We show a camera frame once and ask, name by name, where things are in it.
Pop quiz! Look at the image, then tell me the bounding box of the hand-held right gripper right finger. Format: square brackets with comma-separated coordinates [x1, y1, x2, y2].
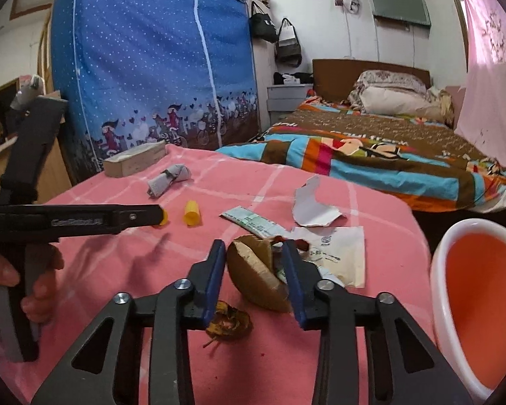
[280, 240, 475, 405]

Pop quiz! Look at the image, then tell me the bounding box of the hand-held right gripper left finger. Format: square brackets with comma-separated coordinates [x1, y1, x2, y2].
[29, 240, 227, 405]

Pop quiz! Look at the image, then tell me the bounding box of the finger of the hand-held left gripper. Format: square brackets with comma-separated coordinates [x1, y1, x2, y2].
[117, 205, 164, 234]

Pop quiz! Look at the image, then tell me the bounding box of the grey cloth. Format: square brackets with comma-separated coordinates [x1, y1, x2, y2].
[147, 164, 192, 199]

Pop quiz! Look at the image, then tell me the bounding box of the brown paper piece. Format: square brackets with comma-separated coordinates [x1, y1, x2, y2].
[227, 235, 293, 314]

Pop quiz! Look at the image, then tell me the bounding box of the white basin orange inside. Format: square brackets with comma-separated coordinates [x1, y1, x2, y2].
[429, 217, 506, 403]

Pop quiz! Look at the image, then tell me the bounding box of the person's left hand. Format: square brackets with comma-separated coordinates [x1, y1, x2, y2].
[0, 247, 65, 328]

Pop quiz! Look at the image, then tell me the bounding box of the dried brown peel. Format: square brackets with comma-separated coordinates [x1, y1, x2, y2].
[202, 300, 254, 349]

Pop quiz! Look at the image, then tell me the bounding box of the tall yellow cap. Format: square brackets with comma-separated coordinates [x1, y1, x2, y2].
[182, 200, 203, 225]

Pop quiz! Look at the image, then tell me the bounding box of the white sachet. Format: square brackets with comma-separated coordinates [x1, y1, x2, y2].
[278, 225, 366, 290]

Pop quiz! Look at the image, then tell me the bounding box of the beige cardboard box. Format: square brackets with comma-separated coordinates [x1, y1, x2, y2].
[103, 141, 167, 178]

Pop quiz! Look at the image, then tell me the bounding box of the pink checked cloth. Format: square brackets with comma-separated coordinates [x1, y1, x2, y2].
[0, 142, 437, 405]

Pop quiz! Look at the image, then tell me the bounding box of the white green paper strip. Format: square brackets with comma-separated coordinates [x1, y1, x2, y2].
[219, 206, 285, 239]

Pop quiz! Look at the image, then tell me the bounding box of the torn white cardboard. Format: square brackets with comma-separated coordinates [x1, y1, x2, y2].
[293, 175, 347, 227]

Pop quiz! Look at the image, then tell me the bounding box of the colourful striped blanket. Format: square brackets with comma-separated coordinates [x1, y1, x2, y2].
[215, 95, 506, 214]

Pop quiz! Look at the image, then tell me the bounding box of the grey nightstand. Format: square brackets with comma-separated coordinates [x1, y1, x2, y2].
[266, 83, 315, 125]

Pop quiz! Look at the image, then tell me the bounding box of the brown wooden headboard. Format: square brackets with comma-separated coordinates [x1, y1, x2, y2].
[312, 58, 431, 102]

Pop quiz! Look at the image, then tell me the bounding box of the cream pillow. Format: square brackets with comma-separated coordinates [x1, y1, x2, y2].
[358, 85, 443, 121]

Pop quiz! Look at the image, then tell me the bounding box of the grey black tote bag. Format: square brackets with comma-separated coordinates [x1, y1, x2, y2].
[275, 18, 303, 67]

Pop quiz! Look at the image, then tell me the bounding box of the floral pillow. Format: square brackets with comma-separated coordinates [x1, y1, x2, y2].
[353, 70, 428, 98]

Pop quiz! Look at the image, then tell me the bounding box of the yellow patterned cloth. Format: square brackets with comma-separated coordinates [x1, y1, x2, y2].
[438, 88, 456, 128]

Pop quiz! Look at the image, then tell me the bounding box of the pink flowered curtain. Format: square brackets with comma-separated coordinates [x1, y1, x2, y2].
[453, 0, 506, 169]

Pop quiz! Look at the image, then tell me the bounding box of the grey-green wall unit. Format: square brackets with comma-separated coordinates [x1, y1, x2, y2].
[369, 0, 431, 28]

